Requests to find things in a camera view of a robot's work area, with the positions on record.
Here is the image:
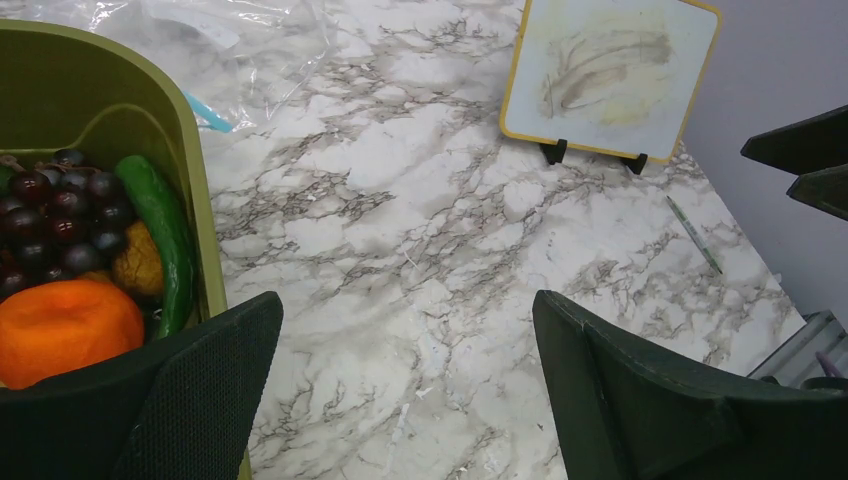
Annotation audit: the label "green toy cucumber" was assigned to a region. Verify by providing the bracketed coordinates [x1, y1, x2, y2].
[114, 155, 197, 339]

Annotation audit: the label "clear zip top bag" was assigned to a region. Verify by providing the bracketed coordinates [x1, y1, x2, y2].
[24, 0, 336, 133]

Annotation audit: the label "aluminium frame rail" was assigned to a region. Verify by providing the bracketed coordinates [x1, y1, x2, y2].
[747, 311, 847, 388]

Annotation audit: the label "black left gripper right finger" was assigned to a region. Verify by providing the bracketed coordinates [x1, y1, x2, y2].
[532, 290, 847, 479]

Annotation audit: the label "yellow framed whiteboard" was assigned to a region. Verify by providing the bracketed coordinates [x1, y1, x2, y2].
[499, 0, 722, 173]

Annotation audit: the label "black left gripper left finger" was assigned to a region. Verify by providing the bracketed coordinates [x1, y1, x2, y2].
[1, 292, 284, 479]

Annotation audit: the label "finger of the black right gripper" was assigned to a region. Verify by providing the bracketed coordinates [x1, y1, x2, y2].
[740, 106, 847, 175]
[787, 164, 848, 221]

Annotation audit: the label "dark purple toy grapes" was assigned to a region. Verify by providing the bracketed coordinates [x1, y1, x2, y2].
[1, 149, 137, 300]

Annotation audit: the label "olive green plastic bin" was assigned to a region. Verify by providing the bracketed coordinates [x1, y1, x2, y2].
[1, 19, 228, 328]

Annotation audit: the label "orange toy fruit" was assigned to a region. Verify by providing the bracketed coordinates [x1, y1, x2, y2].
[1, 279, 145, 390]

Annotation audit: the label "green marker pen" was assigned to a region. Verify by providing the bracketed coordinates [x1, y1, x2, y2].
[666, 196, 723, 275]

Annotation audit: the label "brown toy fruit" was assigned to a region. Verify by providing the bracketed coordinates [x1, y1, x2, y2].
[112, 220, 164, 298]

